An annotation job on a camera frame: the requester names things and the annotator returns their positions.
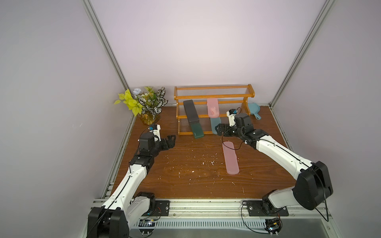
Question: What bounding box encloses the dark green pencil case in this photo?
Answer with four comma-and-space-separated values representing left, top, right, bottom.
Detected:
190, 123, 204, 139

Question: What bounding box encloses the black pencil case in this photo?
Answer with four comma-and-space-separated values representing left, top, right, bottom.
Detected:
183, 100, 199, 125

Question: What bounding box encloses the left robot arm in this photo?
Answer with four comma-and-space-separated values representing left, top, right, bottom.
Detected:
86, 131, 176, 238

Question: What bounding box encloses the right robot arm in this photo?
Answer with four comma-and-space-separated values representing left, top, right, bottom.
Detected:
215, 113, 333, 214

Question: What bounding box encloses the orange three-tier shelf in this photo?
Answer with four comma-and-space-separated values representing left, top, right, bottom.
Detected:
174, 84, 255, 135

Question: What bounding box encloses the potted plant in vase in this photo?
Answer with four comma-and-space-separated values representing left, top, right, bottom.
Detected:
114, 87, 168, 126

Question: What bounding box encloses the left connector board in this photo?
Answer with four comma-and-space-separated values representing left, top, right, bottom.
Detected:
138, 219, 156, 238

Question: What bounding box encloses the connector board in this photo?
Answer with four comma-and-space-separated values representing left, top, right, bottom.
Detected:
265, 218, 282, 236
138, 219, 156, 238

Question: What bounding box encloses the right connector board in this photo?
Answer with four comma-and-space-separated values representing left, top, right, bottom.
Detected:
265, 218, 282, 236

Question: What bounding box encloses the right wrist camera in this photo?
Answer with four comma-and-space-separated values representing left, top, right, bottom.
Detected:
226, 109, 237, 127

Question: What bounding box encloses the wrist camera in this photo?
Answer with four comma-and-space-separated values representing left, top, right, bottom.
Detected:
148, 124, 161, 141
226, 109, 237, 127

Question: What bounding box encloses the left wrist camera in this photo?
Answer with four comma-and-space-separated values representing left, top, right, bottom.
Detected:
148, 124, 161, 141

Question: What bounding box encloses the teal handled dish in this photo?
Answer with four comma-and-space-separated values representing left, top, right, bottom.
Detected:
248, 103, 262, 120

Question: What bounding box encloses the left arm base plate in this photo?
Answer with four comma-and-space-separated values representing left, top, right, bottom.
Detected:
142, 200, 170, 217

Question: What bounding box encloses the aluminium front rail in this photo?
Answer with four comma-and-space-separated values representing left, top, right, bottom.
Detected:
157, 198, 331, 219

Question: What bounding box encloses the right base cable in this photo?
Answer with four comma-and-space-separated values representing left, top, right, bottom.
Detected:
240, 201, 268, 235

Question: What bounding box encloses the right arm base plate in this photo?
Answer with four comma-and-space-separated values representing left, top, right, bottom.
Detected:
244, 200, 289, 217

